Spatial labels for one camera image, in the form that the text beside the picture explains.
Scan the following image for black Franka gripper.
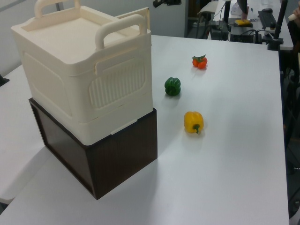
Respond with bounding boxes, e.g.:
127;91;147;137
153;0;182;8

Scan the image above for cream plastic storage cabinet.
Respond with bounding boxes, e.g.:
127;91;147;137
10;0;154;147

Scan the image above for cream chair back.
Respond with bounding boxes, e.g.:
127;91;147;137
197;1;219;17

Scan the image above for thin black upright pole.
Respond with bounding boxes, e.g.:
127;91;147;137
223;0;232;23

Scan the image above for red orange tomato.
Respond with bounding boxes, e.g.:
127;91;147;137
192;53;209;70

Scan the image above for green bell pepper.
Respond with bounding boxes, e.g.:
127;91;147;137
164;76;182;96

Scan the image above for yellow sponge block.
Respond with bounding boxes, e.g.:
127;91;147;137
234;19;251;27

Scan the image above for black equipment box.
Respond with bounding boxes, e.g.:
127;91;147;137
230;25;256;43

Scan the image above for black computer keyboard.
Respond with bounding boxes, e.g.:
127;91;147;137
257;10;278;30

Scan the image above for yellow bell pepper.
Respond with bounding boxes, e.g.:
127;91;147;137
184;111;204;135

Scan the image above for black pole with table clamp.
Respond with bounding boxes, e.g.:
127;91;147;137
267;0;288;51

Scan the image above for dark brown wooden box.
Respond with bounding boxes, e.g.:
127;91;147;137
28;97;158;200

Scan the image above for black stand foot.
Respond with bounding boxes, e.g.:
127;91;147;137
0;74;10;88

